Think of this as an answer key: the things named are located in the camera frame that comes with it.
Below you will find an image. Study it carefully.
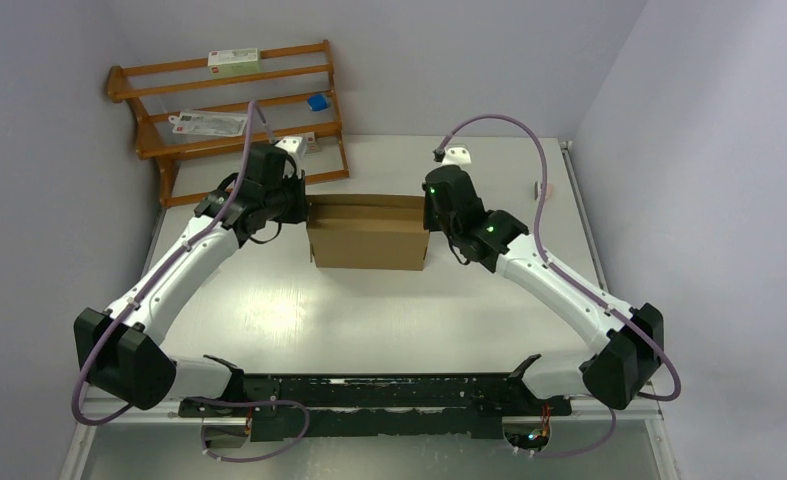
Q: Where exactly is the brown cardboard box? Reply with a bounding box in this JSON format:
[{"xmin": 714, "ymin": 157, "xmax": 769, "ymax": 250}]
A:
[{"xmin": 306, "ymin": 194, "xmax": 430, "ymax": 271}]

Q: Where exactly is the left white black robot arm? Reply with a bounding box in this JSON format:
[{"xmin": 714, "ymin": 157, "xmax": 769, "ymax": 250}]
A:
[{"xmin": 74, "ymin": 136, "xmax": 308, "ymax": 416}]

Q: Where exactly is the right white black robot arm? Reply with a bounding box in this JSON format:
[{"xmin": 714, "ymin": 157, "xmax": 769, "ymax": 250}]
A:
[{"xmin": 423, "ymin": 165, "xmax": 664, "ymax": 414}]

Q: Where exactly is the white box lower shelf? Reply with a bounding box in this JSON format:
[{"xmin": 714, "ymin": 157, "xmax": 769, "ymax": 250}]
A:
[{"xmin": 303, "ymin": 132, "xmax": 319, "ymax": 153}]

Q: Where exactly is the white green box top shelf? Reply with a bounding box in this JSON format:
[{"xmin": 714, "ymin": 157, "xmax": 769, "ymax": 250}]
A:
[{"xmin": 207, "ymin": 48, "xmax": 262, "ymax": 78}]

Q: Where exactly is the small blue object on shelf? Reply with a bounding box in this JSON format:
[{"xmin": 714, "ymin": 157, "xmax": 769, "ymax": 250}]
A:
[{"xmin": 306, "ymin": 93, "xmax": 330, "ymax": 112}]

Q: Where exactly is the orange wooden shelf rack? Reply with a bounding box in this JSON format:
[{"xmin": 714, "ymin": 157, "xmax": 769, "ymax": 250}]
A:
[{"xmin": 106, "ymin": 40, "xmax": 350, "ymax": 208}]

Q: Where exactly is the clear plastic package on shelf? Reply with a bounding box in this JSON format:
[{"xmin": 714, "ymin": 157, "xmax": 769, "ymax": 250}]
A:
[{"xmin": 168, "ymin": 110, "xmax": 248, "ymax": 137}]

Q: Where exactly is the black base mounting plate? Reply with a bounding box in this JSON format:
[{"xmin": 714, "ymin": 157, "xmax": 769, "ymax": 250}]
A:
[{"xmin": 178, "ymin": 373, "xmax": 572, "ymax": 442}]

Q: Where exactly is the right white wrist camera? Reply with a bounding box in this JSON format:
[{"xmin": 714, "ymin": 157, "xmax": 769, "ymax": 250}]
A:
[{"xmin": 433, "ymin": 144, "xmax": 472, "ymax": 167}]

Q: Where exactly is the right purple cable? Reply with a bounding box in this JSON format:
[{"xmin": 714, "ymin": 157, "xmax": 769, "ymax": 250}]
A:
[{"xmin": 432, "ymin": 113, "xmax": 683, "ymax": 460}]

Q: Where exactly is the purple cable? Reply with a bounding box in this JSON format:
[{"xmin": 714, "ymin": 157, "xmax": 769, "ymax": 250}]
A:
[
  {"xmin": 432, "ymin": 113, "xmax": 683, "ymax": 460},
  {"xmin": 70, "ymin": 100, "xmax": 311, "ymax": 464}
]

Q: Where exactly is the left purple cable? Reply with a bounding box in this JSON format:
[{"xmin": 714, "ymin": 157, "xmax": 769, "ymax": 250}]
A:
[{"xmin": 70, "ymin": 100, "xmax": 311, "ymax": 464}]

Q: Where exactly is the aluminium frame rail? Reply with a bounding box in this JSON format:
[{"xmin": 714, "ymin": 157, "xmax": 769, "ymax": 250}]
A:
[{"xmin": 59, "ymin": 399, "xmax": 679, "ymax": 479}]

